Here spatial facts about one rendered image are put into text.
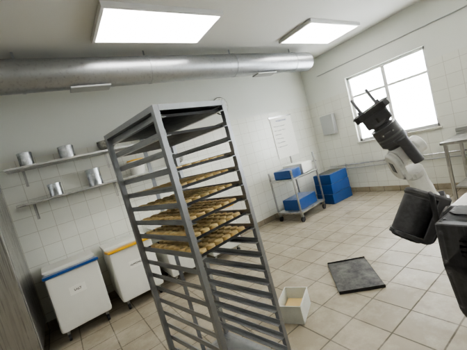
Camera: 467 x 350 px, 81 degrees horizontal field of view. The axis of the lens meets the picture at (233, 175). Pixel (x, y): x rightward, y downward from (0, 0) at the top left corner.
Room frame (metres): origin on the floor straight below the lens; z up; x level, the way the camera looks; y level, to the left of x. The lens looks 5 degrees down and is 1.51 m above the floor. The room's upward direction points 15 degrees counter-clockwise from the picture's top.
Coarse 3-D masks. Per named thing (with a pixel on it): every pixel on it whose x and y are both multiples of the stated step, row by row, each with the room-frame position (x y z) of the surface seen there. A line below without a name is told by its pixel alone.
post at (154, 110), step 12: (156, 108) 1.31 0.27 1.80; (156, 120) 1.29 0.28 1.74; (156, 132) 1.31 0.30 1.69; (168, 144) 1.31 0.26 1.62; (168, 156) 1.30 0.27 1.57; (168, 168) 1.30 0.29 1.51; (180, 192) 1.30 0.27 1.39; (180, 204) 1.29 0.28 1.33; (192, 228) 1.31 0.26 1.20; (192, 240) 1.30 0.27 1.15; (192, 252) 1.30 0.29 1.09; (204, 276) 1.30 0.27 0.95; (204, 288) 1.29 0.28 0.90; (216, 312) 1.31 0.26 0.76; (216, 324) 1.30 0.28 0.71; (216, 336) 1.31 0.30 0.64
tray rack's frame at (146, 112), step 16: (144, 112) 1.35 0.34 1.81; (176, 112) 1.62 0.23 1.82; (128, 128) 1.56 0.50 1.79; (112, 144) 1.75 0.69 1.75; (112, 160) 1.74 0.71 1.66; (176, 160) 2.04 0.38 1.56; (128, 208) 1.73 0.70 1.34; (144, 256) 1.74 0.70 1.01; (176, 256) 1.91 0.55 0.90; (160, 304) 1.74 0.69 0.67; (160, 320) 1.75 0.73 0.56; (224, 320) 2.06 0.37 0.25; (224, 336) 2.02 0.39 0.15
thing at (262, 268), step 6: (204, 258) 2.04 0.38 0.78; (210, 258) 1.99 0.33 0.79; (216, 258) 1.93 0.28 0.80; (216, 264) 1.90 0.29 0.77; (222, 264) 1.87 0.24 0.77; (228, 264) 1.84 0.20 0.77; (234, 264) 1.80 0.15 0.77; (240, 264) 1.76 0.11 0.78; (246, 264) 1.72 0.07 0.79; (252, 264) 1.68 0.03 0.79; (258, 270) 1.62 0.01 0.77; (264, 270) 1.60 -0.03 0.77
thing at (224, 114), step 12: (228, 120) 1.62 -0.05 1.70; (228, 132) 1.61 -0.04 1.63; (240, 168) 1.62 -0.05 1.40; (240, 180) 1.62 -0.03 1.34; (252, 216) 1.61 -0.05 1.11; (264, 252) 1.62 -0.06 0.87; (264, 264) 1.61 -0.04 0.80; (276, 300) 1.62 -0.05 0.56; (276, 312) 1.62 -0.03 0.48; (288, 348) 1.61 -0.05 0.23
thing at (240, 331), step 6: (228, 324) 1.99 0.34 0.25; (234, 330) 1.94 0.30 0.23; (240, 330) 1.90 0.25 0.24; (246, 336) 1.84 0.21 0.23; (252, 336) 1.82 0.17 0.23; (258, 336) 1.78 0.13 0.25; (264, 342) 1.73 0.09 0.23; (270, 342) 1.70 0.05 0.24; (276, 342) 1.66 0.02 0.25; (276, 348) 1.65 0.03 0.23; (282, 348) 1.63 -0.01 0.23
